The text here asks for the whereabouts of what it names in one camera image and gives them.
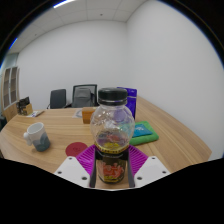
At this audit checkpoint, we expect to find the green folded cloth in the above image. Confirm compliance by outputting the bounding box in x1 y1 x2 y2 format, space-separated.
129 120 160 147

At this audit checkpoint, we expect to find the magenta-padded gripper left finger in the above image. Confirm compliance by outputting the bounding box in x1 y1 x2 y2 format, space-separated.
53 143 98 188

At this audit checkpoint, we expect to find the flat round red coaster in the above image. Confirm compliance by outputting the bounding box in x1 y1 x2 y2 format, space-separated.
65 141 89 158

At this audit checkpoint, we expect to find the grey mesh office chair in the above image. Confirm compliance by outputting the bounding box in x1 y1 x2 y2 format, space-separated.
64 83 99 109

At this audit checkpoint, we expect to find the white and grey mug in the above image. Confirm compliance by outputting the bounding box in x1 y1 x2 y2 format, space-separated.
22 121 52 153

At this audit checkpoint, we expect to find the dark brown cardboard box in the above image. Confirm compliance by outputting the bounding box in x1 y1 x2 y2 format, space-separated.
15 96 30 116

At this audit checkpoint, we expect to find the wooden shelf cabinet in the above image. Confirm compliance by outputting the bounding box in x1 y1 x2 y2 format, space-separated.
0 66 20 123

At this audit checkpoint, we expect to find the white and green booklet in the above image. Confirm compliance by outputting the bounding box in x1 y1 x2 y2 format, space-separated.
28 110 46 118

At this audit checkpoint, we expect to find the clear bottle with black cap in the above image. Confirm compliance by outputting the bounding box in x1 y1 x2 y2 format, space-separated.
89 87 136 184

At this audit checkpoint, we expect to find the teal flat packet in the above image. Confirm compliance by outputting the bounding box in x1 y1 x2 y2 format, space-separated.
132 123 154 138

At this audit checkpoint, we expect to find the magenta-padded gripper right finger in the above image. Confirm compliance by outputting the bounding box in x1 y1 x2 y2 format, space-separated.
124 143 172 188

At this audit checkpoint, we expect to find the black office chair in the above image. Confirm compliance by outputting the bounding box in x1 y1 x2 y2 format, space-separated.
46 88 68 110

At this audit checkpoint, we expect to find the ceiling light panel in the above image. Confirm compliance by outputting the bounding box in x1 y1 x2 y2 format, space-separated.
52 0 77 9

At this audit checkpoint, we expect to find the purple standing sign card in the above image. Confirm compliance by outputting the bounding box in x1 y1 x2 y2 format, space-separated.
116 86 138 120

